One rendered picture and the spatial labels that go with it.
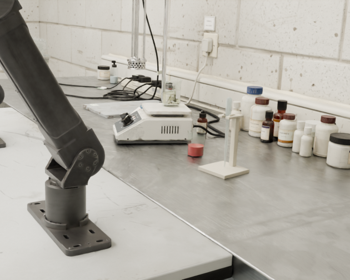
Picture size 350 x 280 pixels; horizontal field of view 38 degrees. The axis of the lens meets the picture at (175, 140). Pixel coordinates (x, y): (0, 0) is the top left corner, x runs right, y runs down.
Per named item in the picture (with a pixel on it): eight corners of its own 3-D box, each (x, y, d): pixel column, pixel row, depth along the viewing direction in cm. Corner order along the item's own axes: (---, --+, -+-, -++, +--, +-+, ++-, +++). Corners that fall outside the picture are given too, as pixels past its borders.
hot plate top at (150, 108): (146, 114, 129) (146, 110, 129) (140, 105, 141) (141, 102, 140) (192, 114, 131) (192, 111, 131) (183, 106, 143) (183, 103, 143)
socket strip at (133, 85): (165, 100, 197) (166, 89, 196) (120, 85, 230) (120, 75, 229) (177, 99, 200) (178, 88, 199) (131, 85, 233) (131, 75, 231)
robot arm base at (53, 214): (64, 159, 88) (24, 164, 85) (114, 196, 72) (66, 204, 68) (65, 201, 90) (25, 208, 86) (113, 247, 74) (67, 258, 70)
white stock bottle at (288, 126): (282, 142, 140) (285, 111, 137) (298, 145, 137) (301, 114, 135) (274, 145, 136) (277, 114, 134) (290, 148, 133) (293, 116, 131)
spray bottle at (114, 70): (113, 84, 234) (113, 60, 231) (108, 83, 236) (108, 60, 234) (119, 83, 236) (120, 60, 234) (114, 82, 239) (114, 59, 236)
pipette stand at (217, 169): (224, 179, 106) (228, 119, 103) (198, 169, 112) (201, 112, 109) (249, 172, 111) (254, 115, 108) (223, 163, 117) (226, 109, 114)
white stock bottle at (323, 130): (339, 156, 127) (344, 118, 125) (324, 159, 125) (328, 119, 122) (323, 151, 132) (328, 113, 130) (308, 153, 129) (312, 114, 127)
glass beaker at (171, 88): (183, 106, 139) (184, 76, 138) (178, 109, 134) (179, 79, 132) (161, 104, 141) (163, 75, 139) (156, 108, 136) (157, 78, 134)
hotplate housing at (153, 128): (115, 145, 129) (116, 114, 127) (112, 133, 142) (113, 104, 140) (200, 144, 133) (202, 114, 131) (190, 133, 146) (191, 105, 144)
